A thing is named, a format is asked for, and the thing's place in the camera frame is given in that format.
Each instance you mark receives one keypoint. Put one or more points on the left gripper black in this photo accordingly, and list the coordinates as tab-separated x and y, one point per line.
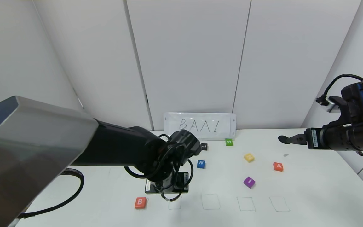
167	188

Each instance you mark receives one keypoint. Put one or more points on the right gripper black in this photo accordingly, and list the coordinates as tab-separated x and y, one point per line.
312	138

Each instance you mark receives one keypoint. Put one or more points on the orange letter B block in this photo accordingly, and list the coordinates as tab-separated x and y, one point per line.
140	202

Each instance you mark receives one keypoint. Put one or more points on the white BAAI sign board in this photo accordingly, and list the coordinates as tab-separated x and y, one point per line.
206	124

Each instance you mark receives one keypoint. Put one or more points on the black round table grommet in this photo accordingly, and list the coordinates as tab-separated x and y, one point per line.
281	138

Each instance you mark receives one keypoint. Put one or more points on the orange letter A block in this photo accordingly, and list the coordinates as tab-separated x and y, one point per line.
278	166

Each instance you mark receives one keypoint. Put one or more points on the blue letter W block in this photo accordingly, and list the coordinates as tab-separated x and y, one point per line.
201	164

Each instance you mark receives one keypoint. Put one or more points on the yellow letter Z block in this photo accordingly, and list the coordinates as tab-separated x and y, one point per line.
249	157

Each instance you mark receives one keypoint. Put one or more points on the black letter L block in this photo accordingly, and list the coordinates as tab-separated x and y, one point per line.
204	147

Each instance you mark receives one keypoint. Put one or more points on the purple letter I block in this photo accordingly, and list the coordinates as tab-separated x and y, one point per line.
249	182

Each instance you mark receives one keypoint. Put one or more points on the green letter S block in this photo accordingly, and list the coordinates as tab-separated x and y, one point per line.
229	142

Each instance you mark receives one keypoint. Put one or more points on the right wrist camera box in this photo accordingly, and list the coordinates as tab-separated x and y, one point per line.
332	104

